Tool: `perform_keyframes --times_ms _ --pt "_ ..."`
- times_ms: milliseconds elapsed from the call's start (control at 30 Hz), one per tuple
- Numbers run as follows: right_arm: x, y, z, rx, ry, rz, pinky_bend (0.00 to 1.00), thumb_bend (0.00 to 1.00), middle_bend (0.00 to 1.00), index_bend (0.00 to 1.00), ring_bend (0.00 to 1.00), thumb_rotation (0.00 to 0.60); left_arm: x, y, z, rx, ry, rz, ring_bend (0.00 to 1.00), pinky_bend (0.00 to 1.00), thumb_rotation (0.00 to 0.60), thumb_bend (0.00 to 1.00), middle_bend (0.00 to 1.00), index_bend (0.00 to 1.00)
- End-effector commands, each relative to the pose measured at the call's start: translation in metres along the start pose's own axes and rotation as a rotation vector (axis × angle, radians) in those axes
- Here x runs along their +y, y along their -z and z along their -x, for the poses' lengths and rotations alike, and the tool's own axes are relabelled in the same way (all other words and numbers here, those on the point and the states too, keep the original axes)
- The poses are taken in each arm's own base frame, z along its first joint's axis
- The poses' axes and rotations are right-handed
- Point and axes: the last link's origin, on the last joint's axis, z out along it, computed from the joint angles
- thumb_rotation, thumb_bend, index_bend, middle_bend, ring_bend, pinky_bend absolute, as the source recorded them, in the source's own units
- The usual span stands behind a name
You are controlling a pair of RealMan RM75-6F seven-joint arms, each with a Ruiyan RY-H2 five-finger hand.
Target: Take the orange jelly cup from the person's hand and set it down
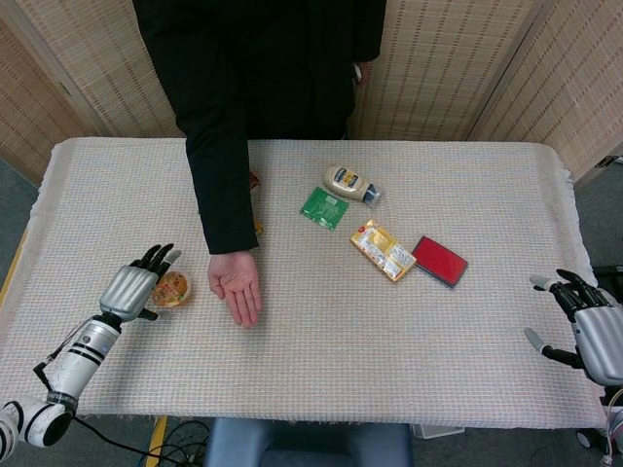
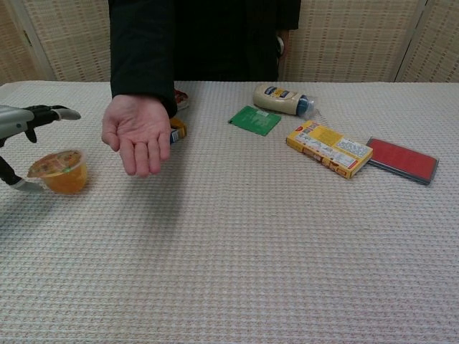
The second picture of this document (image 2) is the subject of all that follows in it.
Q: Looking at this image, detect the red stamp pad case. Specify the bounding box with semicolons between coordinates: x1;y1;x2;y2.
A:
365;136;441;186

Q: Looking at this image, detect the mayonnaise squeeze bottle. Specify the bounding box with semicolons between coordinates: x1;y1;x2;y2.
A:
252;83;316;118

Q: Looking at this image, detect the yellow food box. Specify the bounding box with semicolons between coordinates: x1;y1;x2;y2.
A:
285;120;374;180

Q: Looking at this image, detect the green flat packet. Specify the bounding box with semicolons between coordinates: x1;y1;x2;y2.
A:
227;105;283;137

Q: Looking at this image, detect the person's left hand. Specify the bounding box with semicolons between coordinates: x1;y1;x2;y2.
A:
276;30;290;58

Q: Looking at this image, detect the white woven tablecloth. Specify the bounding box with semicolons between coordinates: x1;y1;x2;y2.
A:
0;80;459;344

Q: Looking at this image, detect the bamboo folding screen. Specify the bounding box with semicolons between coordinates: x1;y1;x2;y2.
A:
0;0;459;84

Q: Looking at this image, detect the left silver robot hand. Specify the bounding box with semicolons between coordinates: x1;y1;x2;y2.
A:
0;104;82;191

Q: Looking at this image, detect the small yellow blue box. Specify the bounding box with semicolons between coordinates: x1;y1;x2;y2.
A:
169;117;189;145

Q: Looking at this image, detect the red snack packet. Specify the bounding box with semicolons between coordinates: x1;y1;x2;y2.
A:
174;89;190;111

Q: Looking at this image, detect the orange cup container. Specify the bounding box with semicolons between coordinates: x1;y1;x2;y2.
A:
27;149;90;196

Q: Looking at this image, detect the person's right hand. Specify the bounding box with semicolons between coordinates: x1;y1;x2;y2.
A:
101;95;172;178

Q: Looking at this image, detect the person's black-sleeved right forearm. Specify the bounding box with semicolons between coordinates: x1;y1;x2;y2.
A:
108;0;179;119

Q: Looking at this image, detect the person's black-clothed torso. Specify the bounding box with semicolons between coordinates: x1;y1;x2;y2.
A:
171;0;302;82

